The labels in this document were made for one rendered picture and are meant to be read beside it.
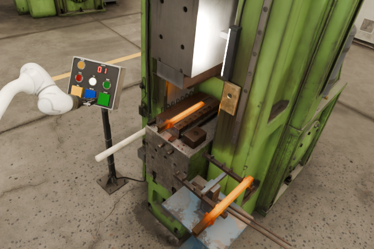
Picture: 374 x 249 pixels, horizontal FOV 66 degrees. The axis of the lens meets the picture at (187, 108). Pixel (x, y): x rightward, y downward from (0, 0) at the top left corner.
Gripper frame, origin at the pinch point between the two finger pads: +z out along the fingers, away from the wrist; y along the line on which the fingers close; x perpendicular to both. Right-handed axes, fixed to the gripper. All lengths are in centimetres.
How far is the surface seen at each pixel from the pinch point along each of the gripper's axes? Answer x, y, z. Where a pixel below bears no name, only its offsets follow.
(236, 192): -19, 93, -25
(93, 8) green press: 112, -259, 391
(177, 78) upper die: 24, 50, -8
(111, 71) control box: 18.6, 1.2, 13.1
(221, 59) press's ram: 40, 68, 4
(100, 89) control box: 5.9, -3.7, 13.1
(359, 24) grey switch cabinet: 190, 258, 468
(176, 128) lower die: -5, 52, 8
